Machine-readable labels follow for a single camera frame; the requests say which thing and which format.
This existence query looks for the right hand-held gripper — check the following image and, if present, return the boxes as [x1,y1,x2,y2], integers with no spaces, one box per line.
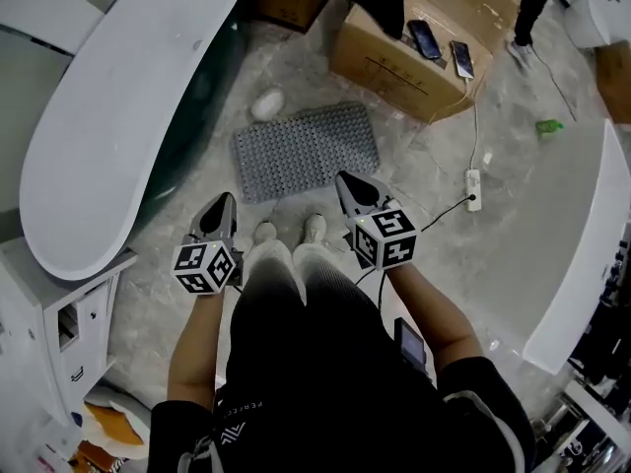
[335,170,419,271]

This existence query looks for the white curved counter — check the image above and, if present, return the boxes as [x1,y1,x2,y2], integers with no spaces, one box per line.
[522,118,631,376]

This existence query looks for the person's right forearm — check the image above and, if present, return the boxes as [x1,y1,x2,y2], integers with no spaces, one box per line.
[384,262,485,370]

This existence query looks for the person's left forearm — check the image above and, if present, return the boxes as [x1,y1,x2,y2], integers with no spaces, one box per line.
[167,287,234,409]

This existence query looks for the person's left white shoe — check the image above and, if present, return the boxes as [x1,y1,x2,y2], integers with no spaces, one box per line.
[252,220,279,246]

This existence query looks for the person's right white shoe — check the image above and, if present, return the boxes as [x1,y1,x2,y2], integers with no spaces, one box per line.
[301,213,328,245]

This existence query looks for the black smartphone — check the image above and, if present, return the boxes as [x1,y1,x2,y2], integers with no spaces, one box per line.
[406,19,444,62]

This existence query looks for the white power strip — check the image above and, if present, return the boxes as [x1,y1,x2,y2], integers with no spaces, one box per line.
[464,168,483,213]

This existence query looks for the white drawer cabinet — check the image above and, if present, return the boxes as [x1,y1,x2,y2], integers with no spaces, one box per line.
[0,236,139,431]

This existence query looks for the yellow cable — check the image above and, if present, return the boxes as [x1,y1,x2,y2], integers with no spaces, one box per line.
[427,79,475,123]

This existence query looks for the person's light grey trousers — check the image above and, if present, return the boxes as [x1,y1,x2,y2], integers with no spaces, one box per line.
[242,237,366,309]

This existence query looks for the thin black floor cable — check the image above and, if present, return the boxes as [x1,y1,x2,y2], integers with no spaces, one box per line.
[530,45,579,123]

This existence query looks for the large cardboard box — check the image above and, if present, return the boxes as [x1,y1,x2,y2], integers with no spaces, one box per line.
[328,0,525,126]

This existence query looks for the orange and white bags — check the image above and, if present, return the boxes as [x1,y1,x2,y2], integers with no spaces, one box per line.
[68,386,152,473]

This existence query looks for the smartphone with lit screen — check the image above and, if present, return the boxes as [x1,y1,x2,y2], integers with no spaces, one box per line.
[449,39,476,81]

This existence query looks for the grey marble floor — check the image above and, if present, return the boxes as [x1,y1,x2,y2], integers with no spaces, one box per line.
[105,0,631,413]

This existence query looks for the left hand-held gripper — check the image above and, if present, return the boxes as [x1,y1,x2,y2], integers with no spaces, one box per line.
[170,192,244,296]

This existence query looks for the grey perforated bath mat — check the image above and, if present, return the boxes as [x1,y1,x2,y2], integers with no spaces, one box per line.
[231,101,382,205]

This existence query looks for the green packet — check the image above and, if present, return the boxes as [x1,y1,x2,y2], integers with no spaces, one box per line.
[534,118,565,140]

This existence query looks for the black box device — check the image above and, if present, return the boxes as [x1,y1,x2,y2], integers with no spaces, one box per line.
[393,316,436,381]

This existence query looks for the small cardboard box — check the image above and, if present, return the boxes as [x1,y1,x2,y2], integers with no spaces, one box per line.
[594,39,631,127]

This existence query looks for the black power cable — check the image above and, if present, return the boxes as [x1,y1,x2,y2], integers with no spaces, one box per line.
[418,193,477,235]

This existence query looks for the white oval bathtub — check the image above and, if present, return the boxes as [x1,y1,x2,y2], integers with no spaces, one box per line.
[18,0,244,283]

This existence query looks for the person's black top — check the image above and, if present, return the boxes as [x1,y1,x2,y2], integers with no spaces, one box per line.
[147,256,537,473]

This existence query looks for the person's white shoe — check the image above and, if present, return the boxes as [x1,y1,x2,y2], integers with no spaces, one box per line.
[301,213,328,245]
[252,220,279,246]

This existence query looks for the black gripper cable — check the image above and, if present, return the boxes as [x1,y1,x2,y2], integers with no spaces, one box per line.
[354,268,388,312]

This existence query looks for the white charging cable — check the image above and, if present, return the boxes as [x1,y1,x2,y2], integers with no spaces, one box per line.
[462,77,482,171]

